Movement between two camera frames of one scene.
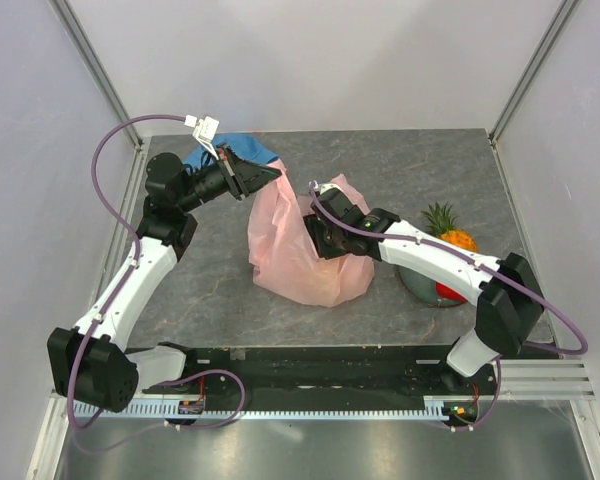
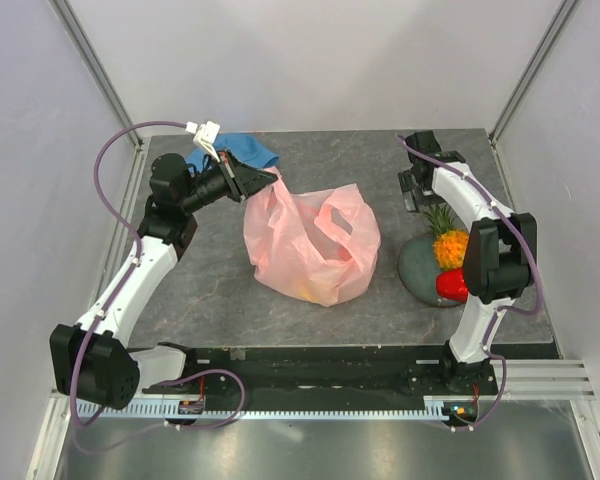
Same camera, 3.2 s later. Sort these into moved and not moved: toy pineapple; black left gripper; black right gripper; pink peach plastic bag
Moved: black right gripper
Not moved: toy pineapple; pink peach plastic bag; black left gripper
